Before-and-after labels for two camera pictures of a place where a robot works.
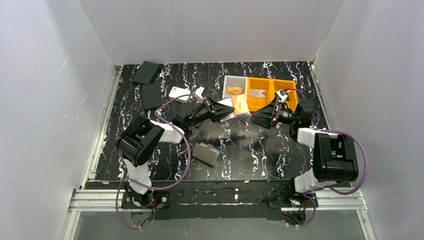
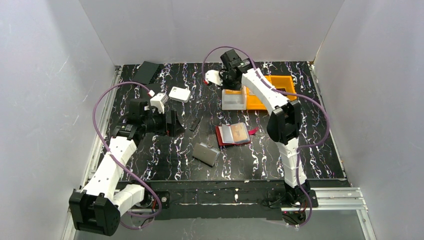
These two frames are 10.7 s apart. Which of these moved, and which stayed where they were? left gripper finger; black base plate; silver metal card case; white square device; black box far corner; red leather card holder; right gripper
Moved: right gripper; red leather card holder; left gripper finger
Stayed: black box far corner; white square device; silver metal card case; black base plate
